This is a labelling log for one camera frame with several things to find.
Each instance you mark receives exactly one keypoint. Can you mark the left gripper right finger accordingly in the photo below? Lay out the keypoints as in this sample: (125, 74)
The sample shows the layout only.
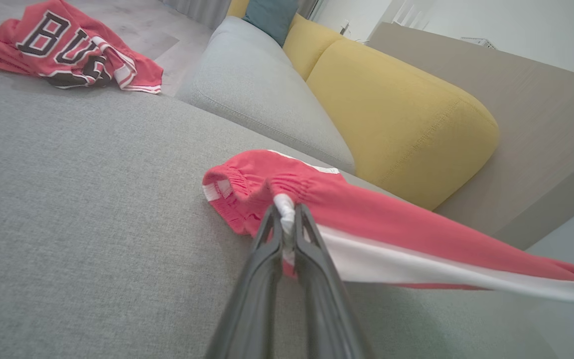
(322, 289)

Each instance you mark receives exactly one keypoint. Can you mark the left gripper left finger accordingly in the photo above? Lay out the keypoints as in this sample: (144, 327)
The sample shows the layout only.
(257, 289)

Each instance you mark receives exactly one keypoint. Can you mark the red shorts with white stripe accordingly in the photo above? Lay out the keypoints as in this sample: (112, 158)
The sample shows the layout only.
(366, 209)

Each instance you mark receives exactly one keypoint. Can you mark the red basketball jersey number 23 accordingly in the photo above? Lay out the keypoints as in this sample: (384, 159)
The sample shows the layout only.
(68, 45)

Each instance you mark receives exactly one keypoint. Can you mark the grey-brown wooden side panel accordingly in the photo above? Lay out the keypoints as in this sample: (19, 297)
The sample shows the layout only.
(541, 124)

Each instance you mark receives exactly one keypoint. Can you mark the large grey sofa seat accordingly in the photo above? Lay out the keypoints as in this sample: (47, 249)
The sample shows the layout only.
(92, 199)

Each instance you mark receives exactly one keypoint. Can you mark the large yellow sofa back cushion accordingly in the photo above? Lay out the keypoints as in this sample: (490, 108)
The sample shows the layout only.
(406, 119)

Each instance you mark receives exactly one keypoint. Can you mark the grey sofa seat cushion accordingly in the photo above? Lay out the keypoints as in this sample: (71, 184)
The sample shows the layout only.
(257, 85)

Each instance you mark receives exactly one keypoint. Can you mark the small yellow sofa back cushion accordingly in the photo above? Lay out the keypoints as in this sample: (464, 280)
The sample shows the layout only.
(307, 45)

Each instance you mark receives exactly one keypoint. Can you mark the teal throw pillow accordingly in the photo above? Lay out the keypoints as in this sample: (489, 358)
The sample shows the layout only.
(272, 17)

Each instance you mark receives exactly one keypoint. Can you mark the grey curtain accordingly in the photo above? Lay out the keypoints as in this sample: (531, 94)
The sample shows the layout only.
(202, 10)

